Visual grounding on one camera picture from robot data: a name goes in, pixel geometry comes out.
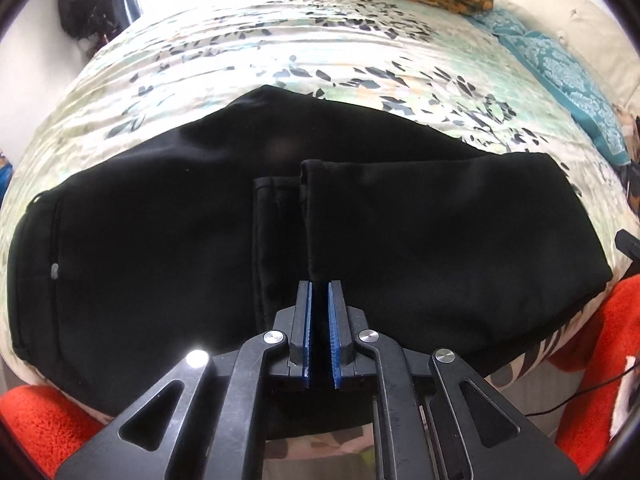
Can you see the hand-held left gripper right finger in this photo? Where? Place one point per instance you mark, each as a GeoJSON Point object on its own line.
{"type": "Point", "coordinates": [334, 330]}

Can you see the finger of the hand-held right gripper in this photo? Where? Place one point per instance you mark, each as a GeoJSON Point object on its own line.
{"type": "Point", "coordinates": [630, 246]}

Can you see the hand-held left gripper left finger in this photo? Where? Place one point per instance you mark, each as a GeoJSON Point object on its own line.
{"type": "Point", "coordinates": [307, 330]}

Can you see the black pants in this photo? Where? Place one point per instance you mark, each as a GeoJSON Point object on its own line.
{"type": "Point", "coordinates": [175, 235]}

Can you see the dark grey cloth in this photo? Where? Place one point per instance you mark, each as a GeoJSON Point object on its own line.
{"type": "Point", "coordinates": [631, 177]}

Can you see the beige cloth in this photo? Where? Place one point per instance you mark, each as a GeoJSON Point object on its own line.
{"type": "Point", "coordinates": [630, 119]}

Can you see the large teal patterned pillow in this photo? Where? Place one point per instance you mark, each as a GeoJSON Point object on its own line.
{"type": "Point", "coordinates": [565, 80]}

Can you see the cream padded headboard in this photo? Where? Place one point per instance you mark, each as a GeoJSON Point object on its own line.
{"type": "Point", "coordinates": [575, 5]}

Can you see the small teal patterned pillow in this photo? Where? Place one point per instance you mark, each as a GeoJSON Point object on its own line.
{"type": "Point", "coordinates": [500, 20]}

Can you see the floral bed sheet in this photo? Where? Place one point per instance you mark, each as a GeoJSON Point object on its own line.
{"type": "Point", "coordinates": [300, 35]}

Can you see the dark bag on wall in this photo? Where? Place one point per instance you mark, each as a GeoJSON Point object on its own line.
{"type": "Point", "coordinates": [85, 0]}

